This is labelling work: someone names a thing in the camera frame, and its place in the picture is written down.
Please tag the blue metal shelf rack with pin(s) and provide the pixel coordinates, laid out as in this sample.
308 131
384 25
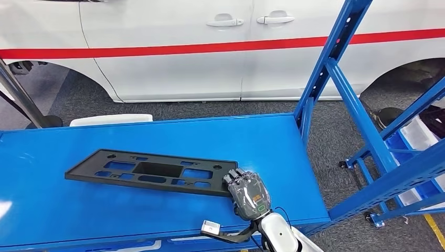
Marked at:
371 186
69 208

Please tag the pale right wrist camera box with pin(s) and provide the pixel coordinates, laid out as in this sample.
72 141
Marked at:
210 228

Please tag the black plastic car parts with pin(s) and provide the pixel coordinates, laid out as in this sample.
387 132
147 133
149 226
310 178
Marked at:
432 121

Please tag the black license plate frame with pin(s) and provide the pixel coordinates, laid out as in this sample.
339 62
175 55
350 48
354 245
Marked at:
83 170

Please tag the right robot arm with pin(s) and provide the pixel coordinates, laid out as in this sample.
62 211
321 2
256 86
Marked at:
278 236

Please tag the dark round floor base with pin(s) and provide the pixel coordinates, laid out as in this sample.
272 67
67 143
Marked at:
389 116

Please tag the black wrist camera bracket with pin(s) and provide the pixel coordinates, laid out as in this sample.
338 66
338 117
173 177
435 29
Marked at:
236 239

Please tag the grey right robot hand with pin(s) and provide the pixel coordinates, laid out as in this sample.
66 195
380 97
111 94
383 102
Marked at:
250 198

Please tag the blue plastic storage bin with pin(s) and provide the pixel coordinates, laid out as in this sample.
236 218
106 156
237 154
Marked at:
104 248
396 144

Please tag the white car with red stripe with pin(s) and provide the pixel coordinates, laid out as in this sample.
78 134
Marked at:
174 73

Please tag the yellow floor tape marking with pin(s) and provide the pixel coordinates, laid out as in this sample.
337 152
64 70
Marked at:
434 229

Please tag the small white floor scrap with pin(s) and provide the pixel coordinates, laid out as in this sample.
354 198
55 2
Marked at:
405 220

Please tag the white plastic panel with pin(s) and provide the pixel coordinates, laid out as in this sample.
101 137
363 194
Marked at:
111 120

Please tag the chrome stanchion post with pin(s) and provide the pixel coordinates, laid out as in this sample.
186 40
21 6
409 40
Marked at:
17 94

